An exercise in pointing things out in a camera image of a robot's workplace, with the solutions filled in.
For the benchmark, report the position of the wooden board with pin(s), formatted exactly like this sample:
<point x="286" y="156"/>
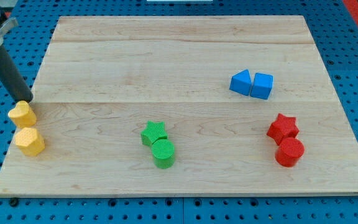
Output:
<point x="104" y="77"/>

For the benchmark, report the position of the green star block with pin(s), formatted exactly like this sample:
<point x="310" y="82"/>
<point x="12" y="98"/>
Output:
<point x="153" y="132"/>

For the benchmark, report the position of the blue triangle block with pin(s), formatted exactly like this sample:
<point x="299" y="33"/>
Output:
<point x="241" y="83"/>

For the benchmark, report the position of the red star block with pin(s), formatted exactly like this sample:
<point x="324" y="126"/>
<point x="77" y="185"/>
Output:
<point x="283" y="127"/>

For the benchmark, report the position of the yellow hexagon block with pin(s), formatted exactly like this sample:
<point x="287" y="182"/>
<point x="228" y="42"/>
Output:
<point x="29" y="141"/>

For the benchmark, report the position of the red cylinder block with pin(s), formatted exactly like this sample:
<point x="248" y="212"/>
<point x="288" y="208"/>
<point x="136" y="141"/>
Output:
<point x="289" y="152"/>

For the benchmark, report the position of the yellow heart block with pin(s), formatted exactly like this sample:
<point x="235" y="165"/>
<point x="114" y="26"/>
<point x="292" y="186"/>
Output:
<point x="22" y="115"/>

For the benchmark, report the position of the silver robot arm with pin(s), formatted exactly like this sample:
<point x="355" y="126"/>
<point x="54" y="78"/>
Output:
<point x="10" y="76"/>

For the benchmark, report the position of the blue cube block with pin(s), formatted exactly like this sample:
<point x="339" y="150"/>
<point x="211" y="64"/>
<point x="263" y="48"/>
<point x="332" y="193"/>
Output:
<point x="262" y="86"/>

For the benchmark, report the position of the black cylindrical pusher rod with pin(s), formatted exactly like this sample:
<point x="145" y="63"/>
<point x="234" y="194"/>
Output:
<point x="11" y="78"/>

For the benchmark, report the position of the green cylinder block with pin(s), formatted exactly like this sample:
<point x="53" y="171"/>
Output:
<point x="163" y="152"/>

